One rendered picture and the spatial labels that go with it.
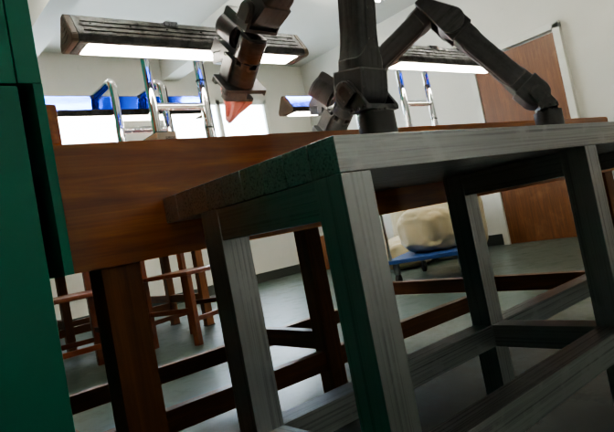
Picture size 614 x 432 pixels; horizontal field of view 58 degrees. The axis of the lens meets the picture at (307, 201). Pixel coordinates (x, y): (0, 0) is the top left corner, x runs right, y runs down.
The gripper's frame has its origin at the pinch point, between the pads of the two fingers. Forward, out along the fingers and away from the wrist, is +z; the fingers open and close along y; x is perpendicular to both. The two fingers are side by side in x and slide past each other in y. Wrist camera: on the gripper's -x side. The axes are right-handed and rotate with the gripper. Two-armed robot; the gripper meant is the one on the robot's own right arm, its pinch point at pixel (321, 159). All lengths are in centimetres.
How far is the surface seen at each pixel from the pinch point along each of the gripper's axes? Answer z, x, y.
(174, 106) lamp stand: -1.0, -24.6, 33.3
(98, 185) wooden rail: -21, 26, 72
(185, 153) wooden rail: -24, 23, 57
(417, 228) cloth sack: 157, -87, -237
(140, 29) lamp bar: -22, -23, 47
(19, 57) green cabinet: -36, 15, 81
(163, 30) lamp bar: -22, -23, 42
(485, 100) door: 118, -209, -445
